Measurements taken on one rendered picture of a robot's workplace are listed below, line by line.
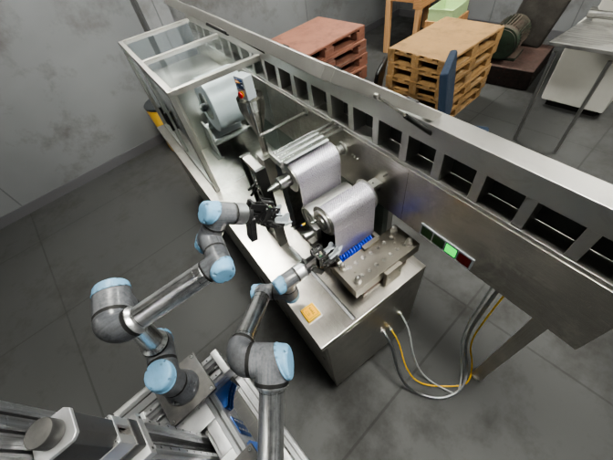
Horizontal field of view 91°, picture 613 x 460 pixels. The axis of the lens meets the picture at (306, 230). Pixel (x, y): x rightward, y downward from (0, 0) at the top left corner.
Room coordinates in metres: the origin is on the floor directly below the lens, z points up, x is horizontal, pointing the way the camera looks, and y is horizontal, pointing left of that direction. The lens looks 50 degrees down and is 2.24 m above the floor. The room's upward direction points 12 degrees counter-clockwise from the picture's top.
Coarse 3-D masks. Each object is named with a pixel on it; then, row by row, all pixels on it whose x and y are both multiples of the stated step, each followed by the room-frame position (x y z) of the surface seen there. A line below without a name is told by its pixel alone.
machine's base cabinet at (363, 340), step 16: (256, 272) 1.34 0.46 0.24; (416, 288) 0.71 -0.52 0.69; (384, 304) 0.60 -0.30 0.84; (400, 304) 0.67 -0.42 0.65; (368, 320) 0.56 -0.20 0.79; (384, 320) 0.61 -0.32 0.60; (400, 320) 0.69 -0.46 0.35; (304, 336) 0.73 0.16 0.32; (352, 336) 0.51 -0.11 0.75; (368, 336) 0.56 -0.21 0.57; (384, 336) 0.62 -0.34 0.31; (320, 352) 0.54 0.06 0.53; (336, 352) 0.47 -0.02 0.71; (352, 352) 0.51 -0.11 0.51; (368, 352) 0.56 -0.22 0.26; (336, 368) 0.46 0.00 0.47; (352, 368) 0.51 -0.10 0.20; (336, 384) 0.45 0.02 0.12
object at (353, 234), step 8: (368, 216) 0.89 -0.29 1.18; (352, 224) 0.84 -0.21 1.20; (360, 224) 0.87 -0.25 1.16; (368, 224) 0.89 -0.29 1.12; (344, 232) 0.82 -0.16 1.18; (352, 232) 0.84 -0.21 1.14; (360, 232) 0.87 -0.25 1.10; (368, 232) 0.89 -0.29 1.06; (336, 240) 0.80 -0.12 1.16; (344, 240) 0.82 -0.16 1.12; (352, 240) 0.84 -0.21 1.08; (360, 240) 0.87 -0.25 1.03; (344, 248) 0.82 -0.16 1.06
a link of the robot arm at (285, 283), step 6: (288, 270) 0.71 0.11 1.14; (294, 270) 0.70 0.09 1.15; (282, 276) 0.69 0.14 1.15; (288, 276) 0.68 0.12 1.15; (294, 276) 0.68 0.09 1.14; (276, 282) 0.66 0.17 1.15; (282, 282) 0.66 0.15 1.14; (288, 282) 0.66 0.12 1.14; (294, 282) 0.66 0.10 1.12; (276, 288) 0.64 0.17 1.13; (282, 288) 0.64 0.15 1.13; (288, 288) 0.64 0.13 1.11; (294, 288) 0.65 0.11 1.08; (282, 294) 0.63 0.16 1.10
